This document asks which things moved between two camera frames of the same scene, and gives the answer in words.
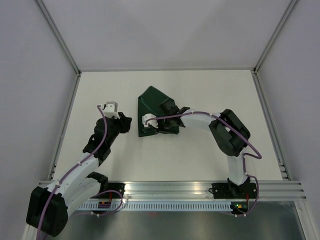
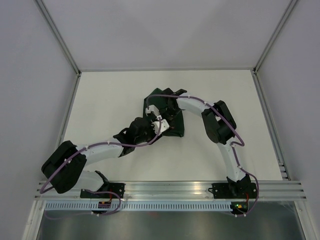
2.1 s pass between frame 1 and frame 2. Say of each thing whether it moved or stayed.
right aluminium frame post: stayed
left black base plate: stayed
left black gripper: moved
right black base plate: stayed
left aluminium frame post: stayed
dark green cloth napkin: moved
